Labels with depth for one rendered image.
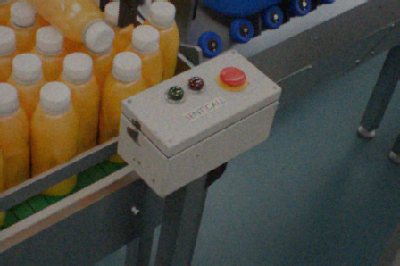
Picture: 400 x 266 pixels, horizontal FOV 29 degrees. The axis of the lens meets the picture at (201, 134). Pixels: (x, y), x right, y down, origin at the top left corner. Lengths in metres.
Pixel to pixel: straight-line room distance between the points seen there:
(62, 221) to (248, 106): 0.32
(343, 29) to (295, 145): 1.02
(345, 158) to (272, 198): 0.32
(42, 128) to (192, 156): 0.20
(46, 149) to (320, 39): 0.68
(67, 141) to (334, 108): 1.78
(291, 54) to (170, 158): 0.58
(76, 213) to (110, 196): 0.06
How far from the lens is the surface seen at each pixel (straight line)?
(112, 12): 1.18
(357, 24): 1.64
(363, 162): 2.61
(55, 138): 1.06
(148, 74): 1.16
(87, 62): 1.09
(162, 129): 0.98
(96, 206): 1.17
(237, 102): 1.04
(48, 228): 1.13
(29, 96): 1.09
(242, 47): 1.40
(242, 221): 2.33
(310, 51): 1.55
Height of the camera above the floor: 1.80
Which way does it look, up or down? 45 degrees down
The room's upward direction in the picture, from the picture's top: 12 degrees clockwise
